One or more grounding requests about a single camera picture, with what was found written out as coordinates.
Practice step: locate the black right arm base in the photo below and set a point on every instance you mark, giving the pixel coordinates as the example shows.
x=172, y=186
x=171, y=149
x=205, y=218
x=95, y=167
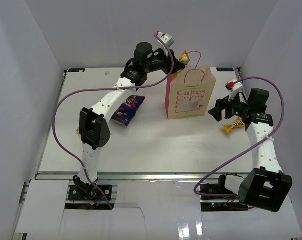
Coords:
x=218, y=203

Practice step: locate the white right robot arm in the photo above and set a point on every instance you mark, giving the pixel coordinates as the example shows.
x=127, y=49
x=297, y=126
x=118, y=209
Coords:
x=266, y=186

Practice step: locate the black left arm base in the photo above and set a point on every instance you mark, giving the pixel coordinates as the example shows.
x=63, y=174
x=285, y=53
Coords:
x=77, y=199

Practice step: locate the paper bag with pink handles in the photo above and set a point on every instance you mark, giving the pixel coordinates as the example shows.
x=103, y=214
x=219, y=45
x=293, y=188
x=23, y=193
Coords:
x=189, y=94

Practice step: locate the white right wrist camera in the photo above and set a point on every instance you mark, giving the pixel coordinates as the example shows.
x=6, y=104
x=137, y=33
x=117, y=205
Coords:
x=234, y=87

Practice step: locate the blue label right corner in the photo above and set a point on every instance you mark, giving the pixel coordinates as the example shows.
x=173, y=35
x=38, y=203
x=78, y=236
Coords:
x=228, y=69

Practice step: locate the purple snack bag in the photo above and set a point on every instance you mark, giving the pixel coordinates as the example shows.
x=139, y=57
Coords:
x=127, y=110

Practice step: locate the small yellow snack packet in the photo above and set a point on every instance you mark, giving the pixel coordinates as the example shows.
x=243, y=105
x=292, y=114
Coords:
x=185, y=59

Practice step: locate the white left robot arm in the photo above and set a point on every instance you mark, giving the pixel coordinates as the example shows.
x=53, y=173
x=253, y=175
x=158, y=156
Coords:
x=93, y=122

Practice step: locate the blue label left corner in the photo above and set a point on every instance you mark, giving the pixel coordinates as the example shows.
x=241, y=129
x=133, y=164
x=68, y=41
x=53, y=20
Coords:
x=78, y=70

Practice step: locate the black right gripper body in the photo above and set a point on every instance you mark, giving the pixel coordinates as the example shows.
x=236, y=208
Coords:
x=235, y=107

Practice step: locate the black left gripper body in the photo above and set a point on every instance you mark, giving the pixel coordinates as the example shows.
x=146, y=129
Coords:
x=160, y=62

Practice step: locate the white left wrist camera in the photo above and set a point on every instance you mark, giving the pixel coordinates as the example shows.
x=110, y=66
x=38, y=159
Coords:
x=168, y=40

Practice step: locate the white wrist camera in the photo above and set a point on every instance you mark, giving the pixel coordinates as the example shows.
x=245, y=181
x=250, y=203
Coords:
x=234, y=87
x=168, y=40

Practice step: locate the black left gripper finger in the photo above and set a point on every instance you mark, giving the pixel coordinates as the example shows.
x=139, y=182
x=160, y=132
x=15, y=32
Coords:
x=177, y=58
x=177, y=68

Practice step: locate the blue label corner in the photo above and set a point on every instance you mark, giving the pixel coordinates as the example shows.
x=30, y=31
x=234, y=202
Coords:
x=78, y=70
x=228, y=69

